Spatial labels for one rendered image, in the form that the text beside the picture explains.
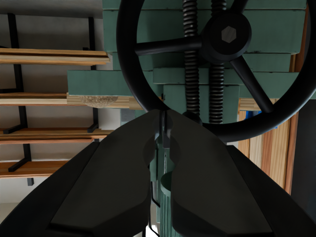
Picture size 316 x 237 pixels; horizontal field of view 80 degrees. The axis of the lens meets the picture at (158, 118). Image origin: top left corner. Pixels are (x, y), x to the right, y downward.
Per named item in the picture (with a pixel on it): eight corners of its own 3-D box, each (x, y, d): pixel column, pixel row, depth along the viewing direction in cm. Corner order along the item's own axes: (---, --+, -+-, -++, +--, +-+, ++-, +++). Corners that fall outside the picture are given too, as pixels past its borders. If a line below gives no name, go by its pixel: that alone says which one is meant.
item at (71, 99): (255, 95, 59) (254, 107, 60) (252, 94, 61) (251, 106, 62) (66, 92, 61) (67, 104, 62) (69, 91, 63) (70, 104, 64)
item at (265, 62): (291, 53, 42) (288, 71, 43) (249, 63, 63) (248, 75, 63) (112, 52, 43) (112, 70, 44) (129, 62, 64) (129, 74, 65)
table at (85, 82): (379, 68, 33) (371, 103, 34) (277, 76, 63) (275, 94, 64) (38, 66, 35) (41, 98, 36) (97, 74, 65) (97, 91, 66)
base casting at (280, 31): (309, 8, 40) (302, 53, 42) (225, 52, 97) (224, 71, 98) (99, 9, 42) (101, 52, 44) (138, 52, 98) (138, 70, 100)
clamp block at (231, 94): (243, 84, 34) (238, 133, 36) (221, 84, 48) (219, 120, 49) (161, 83, 35) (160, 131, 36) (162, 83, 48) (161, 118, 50)
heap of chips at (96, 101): (109, 95, 46) (109, 111, 47) (122, 93, 60) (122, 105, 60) (72, 95, 46) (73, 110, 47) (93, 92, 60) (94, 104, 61)
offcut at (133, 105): (133, 95, 50) (133, 107, 51) (129, 96, 46) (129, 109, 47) (146, 95, 50) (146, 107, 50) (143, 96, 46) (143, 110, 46)
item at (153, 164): (156, 149, 82) (156, 181, 85) (157, 143, 91) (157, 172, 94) (137, 149, 83) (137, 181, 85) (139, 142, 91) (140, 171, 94)
